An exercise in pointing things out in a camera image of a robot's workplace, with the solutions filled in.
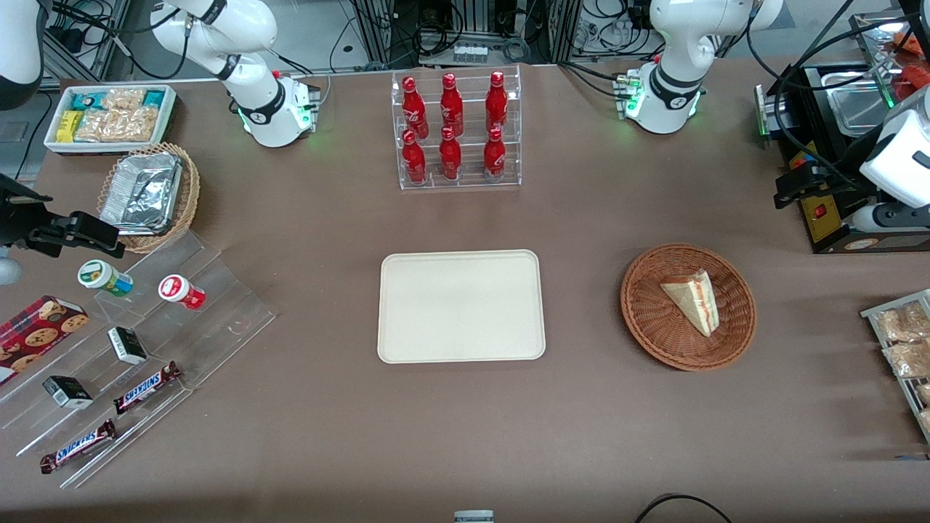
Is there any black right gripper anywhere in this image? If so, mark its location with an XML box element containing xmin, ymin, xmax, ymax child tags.
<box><xmin>0</xmin><ymin>173</ymin><xmax>125</xmax><ymax>259</ymax></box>

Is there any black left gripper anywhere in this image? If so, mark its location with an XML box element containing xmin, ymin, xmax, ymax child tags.
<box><xmin>773</xmin><ymin>132</ymin><xmax>886</xmax><ymax>213</ymax></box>

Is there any triangle sandwich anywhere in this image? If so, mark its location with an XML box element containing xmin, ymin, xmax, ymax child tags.
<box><xmin>659</xmin><ymin>268</ymin><xmax>721</xmax><ymax>339</ymax></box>

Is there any silver foil tray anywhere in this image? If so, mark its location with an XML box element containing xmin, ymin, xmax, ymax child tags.
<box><xmin>99</xmin><ymin>151</ymin><xmax>183</xmax><ymax>236</ymax></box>

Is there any tan wicker basket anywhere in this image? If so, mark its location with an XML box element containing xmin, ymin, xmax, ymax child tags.
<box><xmin>96</xmin><ymin>142</ymin><xmax>201</xmax><ymax>255</ymax></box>

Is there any tray of packaged snacks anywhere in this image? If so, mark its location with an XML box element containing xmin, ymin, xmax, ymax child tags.
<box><xmin>860</xmin><ymin>289</ymin><xmax>930</xmax><ymax>445</ymax></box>

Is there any round brown wicker basket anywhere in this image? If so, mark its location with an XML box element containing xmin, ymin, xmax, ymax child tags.
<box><xmin>620</xmin><ymin>243</ymin><xmax>758</xmax><ymax>373</ymax></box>

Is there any cream rectangular tray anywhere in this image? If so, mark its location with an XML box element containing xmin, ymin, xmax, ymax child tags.
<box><xmin>377</xmin><ymin>249</ymin><xmax>547</xmax><ymax>364</ymax></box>

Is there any black warming machine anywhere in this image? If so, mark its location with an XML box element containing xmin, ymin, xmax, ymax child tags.
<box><xmin>754</xmin><ymin>62</ymin><xmax>930</xmax><ymax>256</ymax></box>

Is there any green lidded cup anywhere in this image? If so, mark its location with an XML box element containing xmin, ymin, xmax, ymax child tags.
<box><xmin>77</xmin><ymin>259</ymin><xmax>135</xmax><ymax>299</ymax></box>

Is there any white plastic snack bin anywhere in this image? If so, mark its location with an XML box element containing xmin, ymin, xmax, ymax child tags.
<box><xmin>44</xmin><ymin>84</ymin><xmax>178</xmax><ymax>156</ymax></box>

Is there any steel pan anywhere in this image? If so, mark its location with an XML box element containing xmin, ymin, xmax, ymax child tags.
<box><xmin>827</xmin><ymin>85</ymin><xmax>900</xmax><ymax>137</ymax></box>

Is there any yellow snack packet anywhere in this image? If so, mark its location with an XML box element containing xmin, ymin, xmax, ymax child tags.
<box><xmin>56</xmin><ymin>110</ymin><xmax>85</xmax><ymax>145</ymax></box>

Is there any red cookie box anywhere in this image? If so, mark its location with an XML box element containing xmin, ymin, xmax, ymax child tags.
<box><xmin>0</xmin><ymin>294</ymin><xmax>91</xmax><ymax>386</ymax></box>

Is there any large clear cracker bag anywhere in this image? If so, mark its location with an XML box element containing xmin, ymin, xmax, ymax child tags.
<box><xmin>74</xmin><ymin>107</ymin><xmax>161</xmax><ymax>144</ymax></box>

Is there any red lidded cup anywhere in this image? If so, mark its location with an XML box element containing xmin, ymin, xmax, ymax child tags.
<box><xmin>158</xmin><ymin>274</ymin><xmax>207</xmax><ymax>312</ymax></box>

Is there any small black box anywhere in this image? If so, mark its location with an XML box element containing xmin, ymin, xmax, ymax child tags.
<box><xmin>107</xmin><ymin>326</ymin><xmax>149</xmax><ymax>366</ymax></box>
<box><xmin>41</xmin><ymin>375</ymin><xmax>95</xmax><ymax>410</ymax></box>

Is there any small clear cracker bag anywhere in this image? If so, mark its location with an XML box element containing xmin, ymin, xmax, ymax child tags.
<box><xmin>102</xmin><ymin>87</ymin><xmax>148</xmax><ymax>113</ymax></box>

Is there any silver metal shelf rack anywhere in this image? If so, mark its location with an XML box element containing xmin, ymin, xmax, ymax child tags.
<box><xmin>846</xmin><ymin>10</ymin><xmax>930</xmax><ymax>111</ymax></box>

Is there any clear acrylic stepped display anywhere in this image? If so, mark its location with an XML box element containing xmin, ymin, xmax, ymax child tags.
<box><xmin>0</xmin><ymin>231</ymin><xmax>279</xmax><ymax>490</ymax></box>

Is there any clear bag of snacks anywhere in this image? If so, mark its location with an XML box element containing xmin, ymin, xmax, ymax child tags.
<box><xmin>882</xmin><ymin>340</ymin><xmax>930</xmax><ymax>379</ymax></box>
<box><xmin>874</xmin><ymin>301</ymin><xmax>930</xmax><ymax>343</ymax></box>

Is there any snickers chocolate bar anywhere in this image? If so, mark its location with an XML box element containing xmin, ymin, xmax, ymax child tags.
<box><xmin>112</xmin><ymin>361</ymin><xmax>183</xmax><ymax>416</ymax></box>
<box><xmin>39</xmin><ymin>419</ymin><xmax>118</xmax><ymax>475</ymax></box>

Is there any red cola bottle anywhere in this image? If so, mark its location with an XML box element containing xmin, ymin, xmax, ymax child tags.
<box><xmin>401</xmin><ymin>129</ymin><xmax>429</xmax><ymax>186</ymax></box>
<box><xmin>439</xmin><ymin>72</ymin><xmax>465</xmax><ymax>137</ymax></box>
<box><xmin>438</xmin><ymin>126</ymin><xmax>464</xmax><ymax>182</ymax></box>
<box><xmin>401</xmin><ymin>76</ymin><xmax>430</xmax><ymax>140</ymax></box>
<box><xmin>485</xmin><ymin>70</ymin><xmax>509</xmax><ymax>134</ymax></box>
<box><xmin>482</xmin><ymin>126</ymin><xmax>508</xmax><ymax>181</ymax></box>

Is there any clear acrylic bottle rack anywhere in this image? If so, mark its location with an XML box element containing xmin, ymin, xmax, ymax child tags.
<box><xmin>390</xmin><ymin>64</ymin><xmax>523</xmax><ymax>192</ymax></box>

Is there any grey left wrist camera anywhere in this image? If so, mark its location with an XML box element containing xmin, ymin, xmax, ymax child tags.
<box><xmin>852</xmin><ymin>203</ymin><xmax>930</xmax><ymax>234</ymax></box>

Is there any black cable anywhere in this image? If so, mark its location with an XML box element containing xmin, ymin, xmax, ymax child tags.
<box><xmin>634</xmin><ymin>493</ymin><xmax>735</xmax><ymax>523</ymax></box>

